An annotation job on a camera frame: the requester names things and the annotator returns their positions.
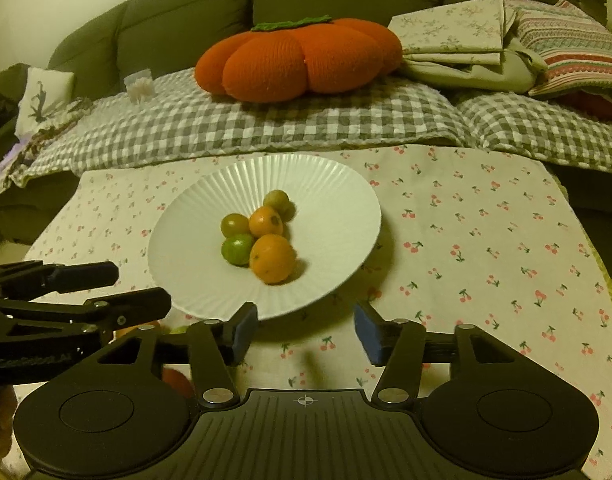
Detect red cushion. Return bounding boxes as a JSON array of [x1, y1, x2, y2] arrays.
[[561, 87, 612, 124]]

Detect yellowish round fruit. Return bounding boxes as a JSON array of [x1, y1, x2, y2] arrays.
[[262, 189, 297, 224]]

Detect green sofa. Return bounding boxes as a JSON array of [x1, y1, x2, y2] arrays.
[[0, 0, 582, 261]]

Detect red tomato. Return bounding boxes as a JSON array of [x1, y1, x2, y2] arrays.
[[161, 367, 195, 401]]

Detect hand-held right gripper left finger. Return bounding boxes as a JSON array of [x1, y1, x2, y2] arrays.
[[93, 301, 260, 408]]

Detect clear cotton swab box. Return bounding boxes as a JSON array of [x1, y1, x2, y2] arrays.
[[123, 70, 155, 102]]

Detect white embroidered cushion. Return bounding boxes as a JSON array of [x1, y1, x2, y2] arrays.
[[15, 66, 77, 139]]

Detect folded floral sheet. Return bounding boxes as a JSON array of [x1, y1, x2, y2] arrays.
[[388, 0, 550, 94]]

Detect orange pumpkin cushion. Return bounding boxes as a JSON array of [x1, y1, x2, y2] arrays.
[[194, 15, 404, 105]]

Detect grey gingham blanket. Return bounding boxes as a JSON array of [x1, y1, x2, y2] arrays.
[[0, 67, 612, 200]]

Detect small tangerine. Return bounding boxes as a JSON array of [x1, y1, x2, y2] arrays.
[[248, 205, 286, 240]]

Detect medium tangerine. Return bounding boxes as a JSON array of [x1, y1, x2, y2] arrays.
[[249, 233, 298, 285]]

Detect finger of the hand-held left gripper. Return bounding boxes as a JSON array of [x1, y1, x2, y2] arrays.
[[0, 287, 173, 347], [0, 259, 120, 303]]

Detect large orange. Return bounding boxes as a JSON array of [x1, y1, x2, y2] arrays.
[[113, 321, 163, 342]]

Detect cherry print tablecloth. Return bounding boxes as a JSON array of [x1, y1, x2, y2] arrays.
[[23, 142, 612, 472]]

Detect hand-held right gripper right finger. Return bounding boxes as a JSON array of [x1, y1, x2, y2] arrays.
[[353, 301, 520, 407]]

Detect striped patterned pillow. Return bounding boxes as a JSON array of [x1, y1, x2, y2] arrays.
[[503, 0, 612, 99]]

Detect white ribbed plate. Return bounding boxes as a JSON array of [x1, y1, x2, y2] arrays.
[[147, 154, 382, 321]]

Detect olive green round fruit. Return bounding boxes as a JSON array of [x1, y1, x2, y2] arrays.
[[220, 212, 251, 239]]

